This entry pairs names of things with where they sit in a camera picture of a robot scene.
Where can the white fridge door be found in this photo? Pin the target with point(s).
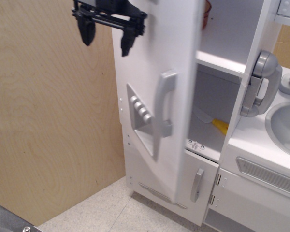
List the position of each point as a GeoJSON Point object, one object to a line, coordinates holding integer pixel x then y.
{"type": "Point", "coordinates": [155, 84]}

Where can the orange transparent toy pot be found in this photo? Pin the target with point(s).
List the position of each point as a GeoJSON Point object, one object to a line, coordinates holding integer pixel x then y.
{"type": "Point", "coordinates": [207, 9]}

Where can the black equipment corner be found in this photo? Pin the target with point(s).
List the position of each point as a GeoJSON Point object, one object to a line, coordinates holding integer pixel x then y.
{"type": "Point", "coordinates": [10, 222]}

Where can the light plywood panel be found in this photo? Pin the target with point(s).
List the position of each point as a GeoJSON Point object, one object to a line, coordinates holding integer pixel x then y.
{"type": "Point", "coordinates": [60, 135]}

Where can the toy knife yellow handle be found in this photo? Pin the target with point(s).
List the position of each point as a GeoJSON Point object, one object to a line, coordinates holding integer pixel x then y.
{"type": "Point", "coordinates": [205, 118]}

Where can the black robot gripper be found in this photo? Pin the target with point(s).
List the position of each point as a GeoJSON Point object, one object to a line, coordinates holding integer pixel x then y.
{"type": "Point", "coordinates": [119, 14]}

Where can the white toy oven unit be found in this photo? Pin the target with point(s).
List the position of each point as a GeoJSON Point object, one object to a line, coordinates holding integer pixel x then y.
{"type": "Point", "coordinates": [253, 189]}

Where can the grey toy sink basin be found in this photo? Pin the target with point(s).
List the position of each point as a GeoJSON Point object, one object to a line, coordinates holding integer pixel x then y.
{"type": "Point", "coordinates": [277, 123]}

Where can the grey toy telephone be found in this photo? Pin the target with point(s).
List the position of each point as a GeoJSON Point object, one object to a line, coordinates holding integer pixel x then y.
{"type": "Point", "coordinates": [263, 85]}

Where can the white lower freezer door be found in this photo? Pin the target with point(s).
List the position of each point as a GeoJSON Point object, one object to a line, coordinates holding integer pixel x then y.
{"type": "Point", "coordinates": [198, 188]}

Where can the white toy fridge cabinet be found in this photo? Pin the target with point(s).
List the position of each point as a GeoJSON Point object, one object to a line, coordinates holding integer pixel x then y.
{"type": "Point", "coordinates": [236, 33]}

